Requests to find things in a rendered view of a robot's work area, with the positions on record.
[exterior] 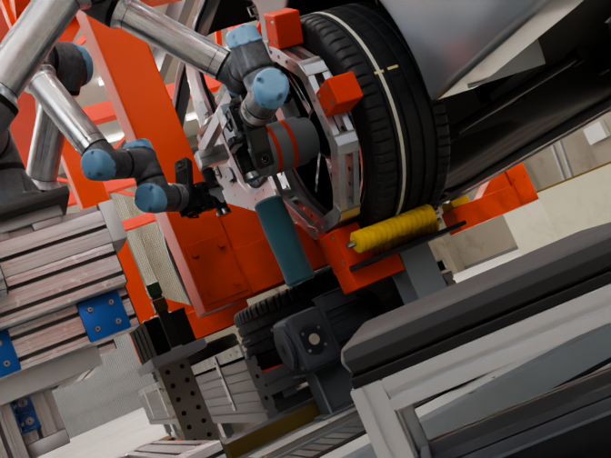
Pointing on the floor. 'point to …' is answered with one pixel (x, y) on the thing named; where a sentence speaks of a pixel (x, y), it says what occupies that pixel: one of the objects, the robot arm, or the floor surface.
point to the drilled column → (185, 402)
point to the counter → (563, 209)
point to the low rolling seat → (491, 357)
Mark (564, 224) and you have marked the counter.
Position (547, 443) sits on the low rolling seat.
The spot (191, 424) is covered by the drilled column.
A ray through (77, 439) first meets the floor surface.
